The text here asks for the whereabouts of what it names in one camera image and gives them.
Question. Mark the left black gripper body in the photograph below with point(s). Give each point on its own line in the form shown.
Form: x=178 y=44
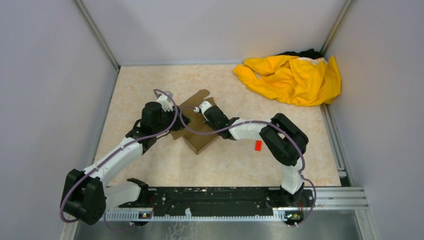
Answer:
x=167 y=117

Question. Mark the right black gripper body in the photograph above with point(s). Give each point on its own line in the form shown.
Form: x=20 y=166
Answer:
x=213 y=125

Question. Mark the brown cardboard box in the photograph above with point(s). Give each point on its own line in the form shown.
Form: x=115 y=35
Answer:
x=196 y=142

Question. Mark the small red block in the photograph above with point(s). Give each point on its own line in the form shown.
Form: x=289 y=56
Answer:
x=258 y=145

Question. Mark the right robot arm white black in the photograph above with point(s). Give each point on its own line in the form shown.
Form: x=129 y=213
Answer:
x=286 y=142

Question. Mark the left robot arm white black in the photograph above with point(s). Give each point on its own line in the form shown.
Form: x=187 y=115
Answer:
x=112 y=162

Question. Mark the yellow cloth garment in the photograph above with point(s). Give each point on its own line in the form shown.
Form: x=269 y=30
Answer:
x=293 y=80

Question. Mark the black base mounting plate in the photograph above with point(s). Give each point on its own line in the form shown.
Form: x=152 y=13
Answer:
x=218 y=201

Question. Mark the black cloth behind yellow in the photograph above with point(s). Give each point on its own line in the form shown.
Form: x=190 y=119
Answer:
x=310 y=53

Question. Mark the aluminium frame rail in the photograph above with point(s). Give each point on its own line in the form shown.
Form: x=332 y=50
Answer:
x=325 y=198

